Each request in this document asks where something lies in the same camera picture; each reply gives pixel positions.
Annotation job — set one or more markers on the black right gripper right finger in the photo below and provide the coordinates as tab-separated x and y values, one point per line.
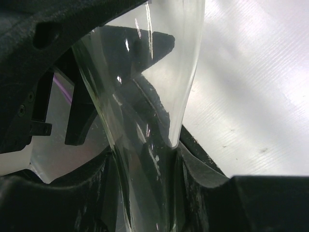
246	203

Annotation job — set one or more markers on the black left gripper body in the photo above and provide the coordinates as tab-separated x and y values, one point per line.
34	34

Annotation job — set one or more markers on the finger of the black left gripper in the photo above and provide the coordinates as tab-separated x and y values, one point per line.
82	110
130	51

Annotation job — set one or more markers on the tall clear glass bottle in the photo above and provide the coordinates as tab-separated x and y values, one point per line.
143	116

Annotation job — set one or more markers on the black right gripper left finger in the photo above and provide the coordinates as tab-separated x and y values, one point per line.
84	200

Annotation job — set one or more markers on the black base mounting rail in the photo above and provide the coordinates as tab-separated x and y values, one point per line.
195	148

